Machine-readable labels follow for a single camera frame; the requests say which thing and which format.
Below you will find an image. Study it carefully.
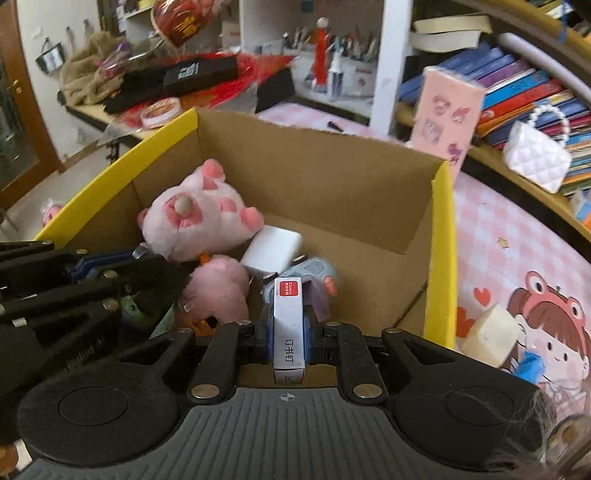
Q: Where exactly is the grey fuzzy fur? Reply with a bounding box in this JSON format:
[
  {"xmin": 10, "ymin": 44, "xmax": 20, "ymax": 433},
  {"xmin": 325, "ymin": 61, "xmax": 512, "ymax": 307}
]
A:
[{"xmin": 485, "ymin": 392, "xmax": 591, "ymax": 472}]

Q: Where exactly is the wall hanging pouch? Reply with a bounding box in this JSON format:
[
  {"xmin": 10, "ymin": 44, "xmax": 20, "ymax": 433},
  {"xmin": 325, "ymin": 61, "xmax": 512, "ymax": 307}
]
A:
[{"xmin": 36, "ymin": 39, "xmax": 65, "ymax": 73}]

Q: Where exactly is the white charger adapter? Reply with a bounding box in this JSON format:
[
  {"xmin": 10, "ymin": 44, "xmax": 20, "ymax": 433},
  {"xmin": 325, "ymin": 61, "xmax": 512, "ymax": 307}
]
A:
[{"xmin": 239, "ymin": 224, "xmax": 303, "ymax": 274}]

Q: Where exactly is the row of books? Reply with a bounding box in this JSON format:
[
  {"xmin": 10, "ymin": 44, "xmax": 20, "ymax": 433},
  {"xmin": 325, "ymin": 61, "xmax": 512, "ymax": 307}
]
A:
[{"xmin": 397, "ymin": 14, "xmax": 591, "ymax": 199}]

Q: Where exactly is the small pink plush toy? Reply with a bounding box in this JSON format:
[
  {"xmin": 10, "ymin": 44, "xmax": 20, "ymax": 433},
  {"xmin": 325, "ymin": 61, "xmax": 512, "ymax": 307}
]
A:
[{"xmin": 178, "ymin": 255, "xmax": 252, "ymax": 330}]

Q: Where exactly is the large pink plush paw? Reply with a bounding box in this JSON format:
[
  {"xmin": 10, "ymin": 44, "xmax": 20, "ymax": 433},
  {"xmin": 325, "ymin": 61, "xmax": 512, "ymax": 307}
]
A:
[{"xmin": 137, "ymin": 158, "xmax": 265, "ymax": 263}]

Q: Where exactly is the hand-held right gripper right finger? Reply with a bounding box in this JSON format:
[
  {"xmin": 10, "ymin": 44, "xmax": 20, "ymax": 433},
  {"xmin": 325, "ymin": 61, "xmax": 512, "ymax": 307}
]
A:
[{"xmin": 302, "ymin": 314, "xmax": 462, "ymax": 401}]

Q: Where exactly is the yellow cardboard box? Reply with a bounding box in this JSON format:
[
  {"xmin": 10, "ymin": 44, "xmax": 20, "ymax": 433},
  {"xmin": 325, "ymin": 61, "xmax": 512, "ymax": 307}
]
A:
[{"xmin": 34, "ymin": 107, "xmax": 459, "ymax": 393}]

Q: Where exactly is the wooden door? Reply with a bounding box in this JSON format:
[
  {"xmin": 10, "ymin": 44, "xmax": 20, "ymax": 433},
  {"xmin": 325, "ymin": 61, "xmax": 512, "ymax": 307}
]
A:
[{"xmin": 0, "ymin": 0, "xmax": 63, "ymax": 208}]

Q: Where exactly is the cream foam cube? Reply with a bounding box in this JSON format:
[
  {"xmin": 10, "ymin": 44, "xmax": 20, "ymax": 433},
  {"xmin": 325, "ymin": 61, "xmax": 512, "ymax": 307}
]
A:
[{"xmin": 462, "ymin": 305, "xmax": 522, "ymax": 368}]

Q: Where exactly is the black rectangular box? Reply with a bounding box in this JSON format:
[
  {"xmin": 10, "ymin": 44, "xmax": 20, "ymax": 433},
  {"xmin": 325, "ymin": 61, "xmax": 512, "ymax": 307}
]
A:
[{"xmin": 163, "ymin": 55, "xmax": 238, "ymax": 95}]

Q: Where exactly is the white staple box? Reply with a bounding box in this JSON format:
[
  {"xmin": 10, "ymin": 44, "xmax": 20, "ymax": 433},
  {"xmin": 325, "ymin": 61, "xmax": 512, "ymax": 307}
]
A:
[{"xmin": 271, "ymin": 277, "xmax": 308, "ymax": 385}]

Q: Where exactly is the white quilted handbag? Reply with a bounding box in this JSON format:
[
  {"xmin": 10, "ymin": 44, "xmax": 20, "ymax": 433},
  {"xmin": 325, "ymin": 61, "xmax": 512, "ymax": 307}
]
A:
[{"xmin": 502, "ymin": 104, "xmax": 572, "ymax": 193}]

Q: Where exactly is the wooden bookshelf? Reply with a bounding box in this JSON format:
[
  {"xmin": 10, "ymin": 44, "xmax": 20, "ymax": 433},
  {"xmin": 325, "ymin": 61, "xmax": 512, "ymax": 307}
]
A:
[{"xmin": 397, "ymin": 0, "xmax": 591, "ymax": 241}]

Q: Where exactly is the white desk organiser with pens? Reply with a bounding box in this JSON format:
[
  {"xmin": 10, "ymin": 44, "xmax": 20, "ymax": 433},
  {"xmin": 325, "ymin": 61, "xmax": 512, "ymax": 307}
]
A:
[{"xmin": 281, "ymin": 18, "xmax": 384, "ymax": 100}]

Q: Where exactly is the brown fuzzy cloth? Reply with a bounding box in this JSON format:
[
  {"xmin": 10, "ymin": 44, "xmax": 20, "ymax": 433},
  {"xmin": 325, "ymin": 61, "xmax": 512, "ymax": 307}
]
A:
[{"xmin": 60, "ymin": 32, "xmax": 134, "ymax": 107}]

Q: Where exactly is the pink cylinder pen holder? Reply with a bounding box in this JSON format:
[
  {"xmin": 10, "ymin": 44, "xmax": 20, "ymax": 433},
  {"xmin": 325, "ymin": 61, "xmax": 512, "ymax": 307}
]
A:
[{"xmin": 409, "ymin": 66, "xmax": 486, "ymax": 183}]

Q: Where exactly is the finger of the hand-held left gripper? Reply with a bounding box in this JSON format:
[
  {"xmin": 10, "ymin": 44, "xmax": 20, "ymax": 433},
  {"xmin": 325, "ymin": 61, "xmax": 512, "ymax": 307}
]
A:
[
  {"xmin": 0, "ymin": 240, "xmax": 154, "ymax": 297},
  {"xmin": 0, "ymin": 257, "xmax": 191, "ymax": 334}
]

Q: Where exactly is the mint green object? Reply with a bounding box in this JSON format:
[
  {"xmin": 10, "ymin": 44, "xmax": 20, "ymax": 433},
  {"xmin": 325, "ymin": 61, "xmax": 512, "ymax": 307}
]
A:
[{"xmin": 121, "ymin": 295, "xmax": 178, "ymax": 340}]

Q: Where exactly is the white spray bottle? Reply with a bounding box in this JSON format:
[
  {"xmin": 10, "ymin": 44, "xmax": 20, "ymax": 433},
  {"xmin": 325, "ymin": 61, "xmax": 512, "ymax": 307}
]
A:
[{"xmin": 327, "ymin": 46, "xmax": 345, "ymax": 102}]

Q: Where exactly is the red figurine pen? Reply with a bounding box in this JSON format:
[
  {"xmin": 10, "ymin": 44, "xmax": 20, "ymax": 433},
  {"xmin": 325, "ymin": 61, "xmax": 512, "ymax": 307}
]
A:
[{"xmin": 313, "ymin": 17, "xmax": 331, "ymax": 88}]

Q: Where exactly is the roll of tape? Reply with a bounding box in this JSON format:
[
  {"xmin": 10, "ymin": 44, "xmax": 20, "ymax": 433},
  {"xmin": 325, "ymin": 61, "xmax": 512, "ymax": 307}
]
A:
[{"xmin": 140, "ymin": 98, "xmax": 182, "ymax": 129}]

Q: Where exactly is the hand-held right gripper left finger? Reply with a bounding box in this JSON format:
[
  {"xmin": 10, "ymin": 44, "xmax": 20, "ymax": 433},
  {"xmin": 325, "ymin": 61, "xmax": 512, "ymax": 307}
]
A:
[{"xmin": 117, "ymin": 320, "xmax": 274, "ymax": 402}]

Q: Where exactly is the red gift bag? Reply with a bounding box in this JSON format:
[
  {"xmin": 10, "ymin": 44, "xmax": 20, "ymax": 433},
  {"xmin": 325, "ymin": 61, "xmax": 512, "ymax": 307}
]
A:
[{"xmin": 151, "ymin": 0, "xmax": 232, "ymax": 47}]

